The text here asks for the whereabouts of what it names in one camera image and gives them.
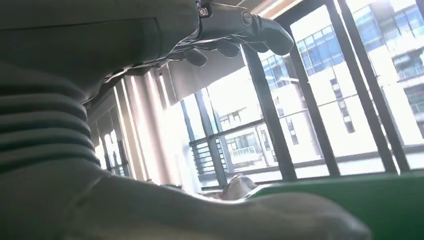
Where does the building outside window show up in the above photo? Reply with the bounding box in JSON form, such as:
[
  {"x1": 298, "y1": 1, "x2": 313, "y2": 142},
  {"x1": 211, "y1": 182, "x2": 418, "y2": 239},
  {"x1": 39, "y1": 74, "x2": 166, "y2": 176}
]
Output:
[{"x1": 205, "y1": 0, "x2": 424, "y2": 180}]

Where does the crumpled grey poly mailer bag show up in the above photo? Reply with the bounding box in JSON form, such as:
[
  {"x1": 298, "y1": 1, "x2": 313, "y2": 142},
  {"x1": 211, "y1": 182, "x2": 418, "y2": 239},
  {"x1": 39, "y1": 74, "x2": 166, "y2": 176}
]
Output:
[{"x1": 220, "y1": 174, "x2": 260, "y2": 202}]

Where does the green plastic crate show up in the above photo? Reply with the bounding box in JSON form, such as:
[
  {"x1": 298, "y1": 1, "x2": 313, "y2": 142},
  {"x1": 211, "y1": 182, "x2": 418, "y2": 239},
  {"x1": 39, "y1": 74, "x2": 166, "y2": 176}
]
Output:
[{"x1": 245, "y1": 170, "x2": 424, "y2": 240}]

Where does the black window frame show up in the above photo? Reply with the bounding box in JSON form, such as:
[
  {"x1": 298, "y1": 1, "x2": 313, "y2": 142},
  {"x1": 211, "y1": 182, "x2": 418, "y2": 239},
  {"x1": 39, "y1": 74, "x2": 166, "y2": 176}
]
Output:
[{"x1": 178, "y1": 0, "x2": 424, "y2": 191}]

